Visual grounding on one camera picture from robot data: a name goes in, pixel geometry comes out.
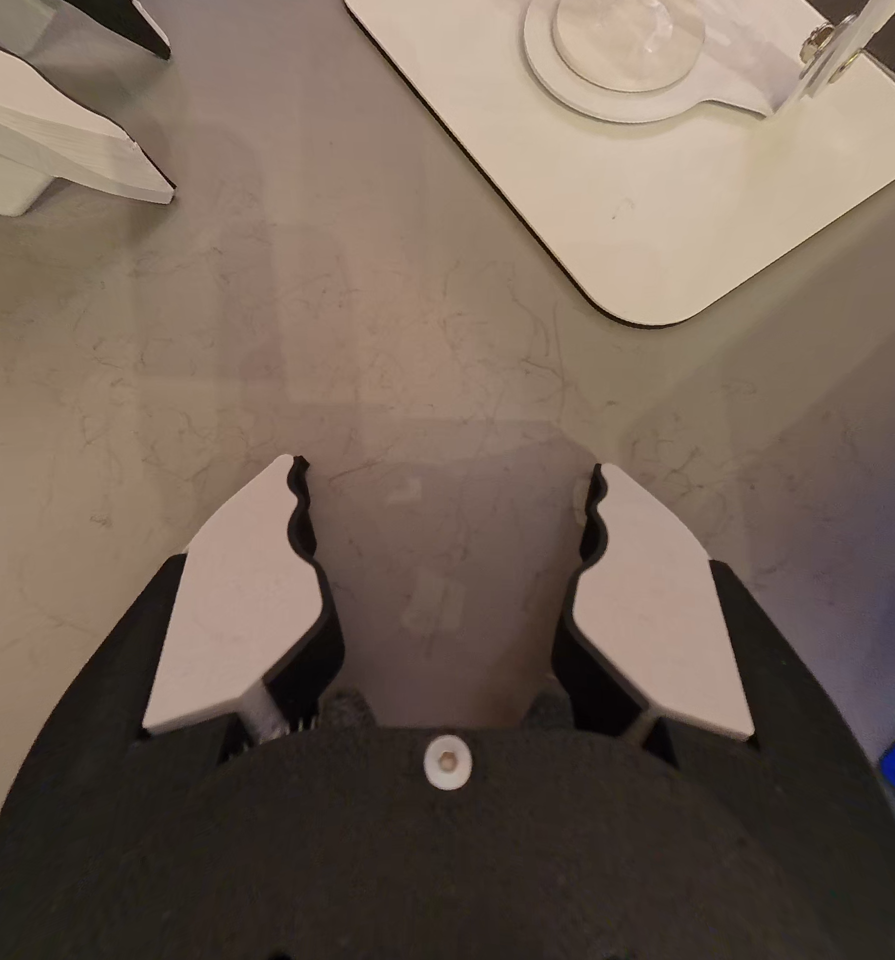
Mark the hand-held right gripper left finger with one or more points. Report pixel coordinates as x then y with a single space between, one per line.
245 615

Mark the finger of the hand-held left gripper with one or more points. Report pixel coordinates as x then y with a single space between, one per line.
57 142
129 22

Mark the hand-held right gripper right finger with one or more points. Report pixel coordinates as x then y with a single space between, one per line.
657 622

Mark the clear suction cup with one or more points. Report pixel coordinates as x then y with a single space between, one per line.
620 45

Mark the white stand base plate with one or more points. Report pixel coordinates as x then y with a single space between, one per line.
642 187

